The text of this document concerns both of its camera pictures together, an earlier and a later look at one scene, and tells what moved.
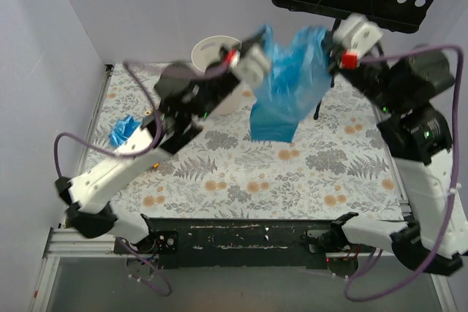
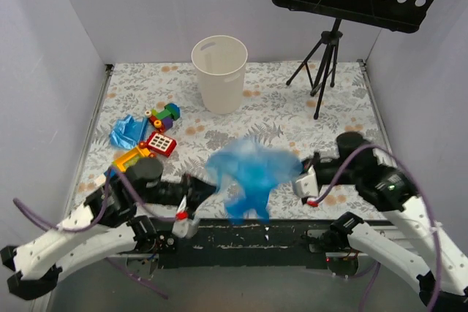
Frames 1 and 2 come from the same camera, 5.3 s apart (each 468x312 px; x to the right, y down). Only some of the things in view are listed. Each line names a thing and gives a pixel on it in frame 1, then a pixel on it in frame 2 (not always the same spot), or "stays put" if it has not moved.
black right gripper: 333,53 to 316,167
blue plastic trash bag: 300,73 to 247,174
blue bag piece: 123,129 stays put
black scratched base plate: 191,242 stays put
